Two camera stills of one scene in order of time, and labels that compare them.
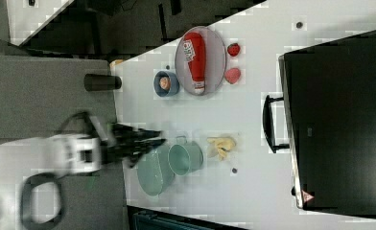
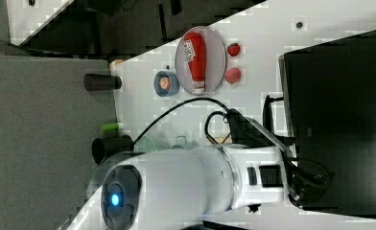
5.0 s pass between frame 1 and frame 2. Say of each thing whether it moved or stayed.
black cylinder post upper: stayed
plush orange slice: stayed
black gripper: moved
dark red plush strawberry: stayed
